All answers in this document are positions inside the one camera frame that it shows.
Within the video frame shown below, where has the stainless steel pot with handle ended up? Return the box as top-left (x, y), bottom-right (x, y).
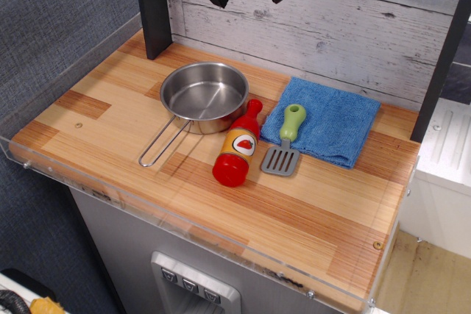
top-left (138, 62), bottom-right (249, 168)

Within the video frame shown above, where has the blue folded cloth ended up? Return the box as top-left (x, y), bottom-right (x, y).
top-left (261, 76), bottom-right (380, 169)

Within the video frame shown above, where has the red toy ketchup bottle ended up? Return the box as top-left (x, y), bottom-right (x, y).
top-left (212, 99), bottom-right (263, 187)

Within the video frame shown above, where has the clear acrylic table guard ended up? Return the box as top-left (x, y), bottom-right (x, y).
top-left (1, 32), bottom-right (419, 313)

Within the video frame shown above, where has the grey toy fridge cabinet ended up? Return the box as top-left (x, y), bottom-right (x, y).
top-left (71, 190), bottom-right (335, 313)

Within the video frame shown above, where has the white toy sink unit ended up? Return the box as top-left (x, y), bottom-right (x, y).
top-left (399, 99), bottom-right (470, 258)

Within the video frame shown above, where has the silver dispenser button panel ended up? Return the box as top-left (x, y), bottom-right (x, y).
top-left (151, 251), bottom-right (242, 313)

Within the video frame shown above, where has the yellow and black object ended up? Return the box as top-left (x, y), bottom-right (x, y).
top-left (1, 290), bottom-right (67, 314)

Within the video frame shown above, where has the dark left vertical post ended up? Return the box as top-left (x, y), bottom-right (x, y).
top-left (138, 0), bottom-right (172, 60)

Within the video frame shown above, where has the dark vertical post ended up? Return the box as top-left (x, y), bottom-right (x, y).
top-left (138, 0), bottom-right (172, 60)
top-left (410, 0), bottom-right (470, 143)

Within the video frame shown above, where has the toy spatula with green handle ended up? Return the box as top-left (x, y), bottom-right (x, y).
top-left (261, 104), bottom-right (306, 176)

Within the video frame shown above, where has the dark right vertical post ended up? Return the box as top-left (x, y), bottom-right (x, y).
top-left (410, 0), bottom-right (470, 143)

